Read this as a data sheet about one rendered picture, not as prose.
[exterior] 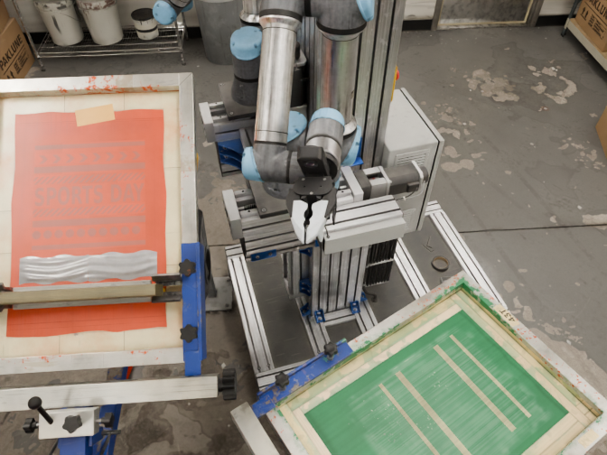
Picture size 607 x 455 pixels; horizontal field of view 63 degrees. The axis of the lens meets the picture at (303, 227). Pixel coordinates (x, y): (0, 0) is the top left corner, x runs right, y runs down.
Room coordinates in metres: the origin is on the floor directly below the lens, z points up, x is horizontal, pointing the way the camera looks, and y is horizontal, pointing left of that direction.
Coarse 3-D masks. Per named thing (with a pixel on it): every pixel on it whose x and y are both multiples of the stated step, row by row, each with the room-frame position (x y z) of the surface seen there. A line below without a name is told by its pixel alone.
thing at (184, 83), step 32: (0, 96) 1.19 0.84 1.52; (32, 96) 1.20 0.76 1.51; (192, 96) 1.19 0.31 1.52; (192, 128) 1.11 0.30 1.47; (192, 160) 1.03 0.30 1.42; (192, 192) 0.96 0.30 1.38; (192, 224) 0.89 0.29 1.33; (96, 352) 0.61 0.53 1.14; (128, 352) 0.60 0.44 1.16; (160, 352) 0.60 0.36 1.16
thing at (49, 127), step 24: (24, 120) 1.15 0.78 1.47; (48, 120) 1.15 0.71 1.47; (72, 120) 1.15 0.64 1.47; (24, 144) 1.09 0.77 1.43; (24, 168) 1.03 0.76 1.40; (24, 192) 0.97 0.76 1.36; (24, 216) 0.92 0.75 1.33; (24, 240) 0.86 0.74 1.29; (24, 312) 0.70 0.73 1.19; (48, 312) 0.70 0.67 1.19; (72, 312) 0.70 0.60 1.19; (24, 336) 0.65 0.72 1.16; (48, 336) 0.65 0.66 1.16
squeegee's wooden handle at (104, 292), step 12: (72, 288) 0.70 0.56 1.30; (84, 288) 0.70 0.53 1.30; (96, 288) 0.70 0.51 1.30; (108, 288) 0.70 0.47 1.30; (120, 288) 0.70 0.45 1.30; (132, 288) 0.70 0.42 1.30; (144, 288) 0.70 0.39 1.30; (156, 288) 0.70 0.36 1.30; (0, 300) 0.67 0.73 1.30; (12, 300) 0.67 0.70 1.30; (24, 300) 0.67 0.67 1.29; (36, 300) 0.67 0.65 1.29; (48, 300) 0.67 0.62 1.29; (60, 300) 0.67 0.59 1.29; (72, 300) 0.67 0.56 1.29; (84, 300) 0.68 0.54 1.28
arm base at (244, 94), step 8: (240, 80) 1.55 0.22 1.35; (248, 80) 1.54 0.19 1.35; (256, 80) 1.55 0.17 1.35; (232, 88) 1.58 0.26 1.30; (240, 88) 1.55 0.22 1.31; (248, 88) 1.54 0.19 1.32; (256, 88) 1.54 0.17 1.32; (232, 96) 1.57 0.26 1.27; (240, 96) 1.55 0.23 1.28; (248, 96) 1.53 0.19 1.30; (256, 96) 1.53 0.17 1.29; (240, 104) 1.53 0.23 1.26; (248, 104) 1.52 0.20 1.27; (256, 104) 1.53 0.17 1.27
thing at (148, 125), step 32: (96, 128) 1.13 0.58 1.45; (128, 128) 1.14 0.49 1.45; (160, 128) 1.14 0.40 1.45; (160, 160) 1.06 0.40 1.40; (160, 192) 0.98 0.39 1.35; (160, 224) 0.91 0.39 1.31; (160, 256) 0.83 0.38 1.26; (96, 320) 0.68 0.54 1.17; (128, 320) 0.69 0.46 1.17; (160, 320) 0.69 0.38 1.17
